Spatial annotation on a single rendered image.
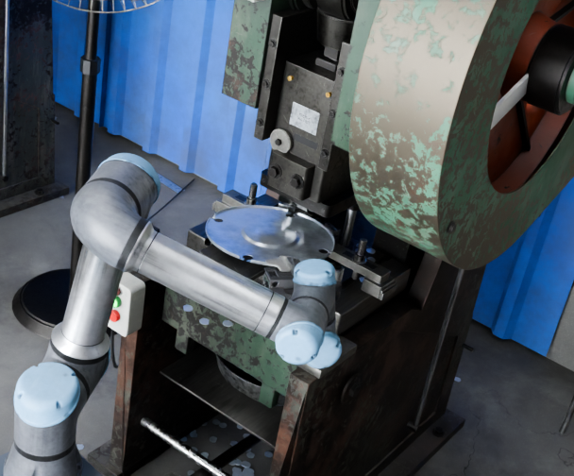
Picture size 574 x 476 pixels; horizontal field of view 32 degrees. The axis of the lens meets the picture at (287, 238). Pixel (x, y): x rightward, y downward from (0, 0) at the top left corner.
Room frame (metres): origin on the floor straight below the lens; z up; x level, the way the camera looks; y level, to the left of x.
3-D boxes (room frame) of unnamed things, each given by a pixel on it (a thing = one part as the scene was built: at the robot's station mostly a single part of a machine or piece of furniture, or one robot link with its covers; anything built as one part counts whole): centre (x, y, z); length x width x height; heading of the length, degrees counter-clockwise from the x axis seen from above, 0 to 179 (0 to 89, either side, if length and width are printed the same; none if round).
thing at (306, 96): (2.00, -0.01, 1.04); 0.17 x 0.15 x 0.30; 148
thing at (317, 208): (2.04, -0.04, 0.86); 0.20 x 0.16 x 0.05; 58
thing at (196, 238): (2.03, -0.03, 0.67); 0.45 x 0.30 x 0.06; 58
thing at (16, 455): (1.43, 0.39, 0.50); 0.15 x 0.15 x 0.10
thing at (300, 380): (2.01, -0.34, 0.45); 0.92 x 0.12 x 0.90; 148
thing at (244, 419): (2.04, -0.04, 0.31); 0.43 x 0.42 x 0.01; 58
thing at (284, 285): (1.66, -0.03, 0.81); 0.12 x 0.09 x 0.08; 20
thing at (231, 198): (2.12, 0.11, 0.76); 0.17 x 0.06 x 0.10; 58
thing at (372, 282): (1.94, -0.18, 0.76); 0.17 x 0.06 x 0.10; 58
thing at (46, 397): (1.43, 0.39, 0.62); 0.13 x 0.12 x 0.14; 174
